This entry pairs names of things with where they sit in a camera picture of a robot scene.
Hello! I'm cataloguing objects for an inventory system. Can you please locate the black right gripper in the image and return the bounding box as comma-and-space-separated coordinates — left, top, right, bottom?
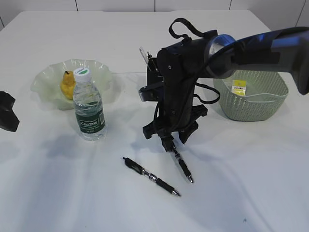
143, 45, 208, 152

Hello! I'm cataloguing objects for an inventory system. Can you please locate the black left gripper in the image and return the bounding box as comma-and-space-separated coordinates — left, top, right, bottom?
0, 91, 20, 132

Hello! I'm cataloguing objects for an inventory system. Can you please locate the clear water bottle green label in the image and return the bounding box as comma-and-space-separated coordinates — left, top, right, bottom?
73, 67, 106, 141

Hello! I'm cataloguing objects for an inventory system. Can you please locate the black gel pen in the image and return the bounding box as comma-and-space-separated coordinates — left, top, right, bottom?
123, 157, 181, 197
171, 142, 194, 183
147, 52, 159, 73

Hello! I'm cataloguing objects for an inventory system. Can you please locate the black square pen holder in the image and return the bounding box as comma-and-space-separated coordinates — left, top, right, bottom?
146, 66, 163, 86

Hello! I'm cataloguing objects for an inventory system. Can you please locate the yellow waste paper packaging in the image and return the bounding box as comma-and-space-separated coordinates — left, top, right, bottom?
231, 80, 247, 96

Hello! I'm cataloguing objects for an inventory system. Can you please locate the green woven plastic basket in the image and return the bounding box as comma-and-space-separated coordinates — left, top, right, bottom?
213, 70, 289, 121

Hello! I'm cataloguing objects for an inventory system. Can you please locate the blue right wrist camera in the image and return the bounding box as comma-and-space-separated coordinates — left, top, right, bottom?
139, 81, 164, 102

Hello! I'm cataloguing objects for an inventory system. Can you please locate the yellow pear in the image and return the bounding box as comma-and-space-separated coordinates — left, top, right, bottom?
60, 71, 75, 100

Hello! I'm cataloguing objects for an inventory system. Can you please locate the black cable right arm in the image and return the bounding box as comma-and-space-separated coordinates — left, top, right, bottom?
154, 18, 221, 136

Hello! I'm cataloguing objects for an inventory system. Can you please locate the clear plastic ruler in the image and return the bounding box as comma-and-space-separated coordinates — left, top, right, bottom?
139, 46, 149, 66

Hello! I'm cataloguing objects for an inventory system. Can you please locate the green wavy glass plate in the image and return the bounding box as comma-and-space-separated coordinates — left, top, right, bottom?
30, 59, 121, 110

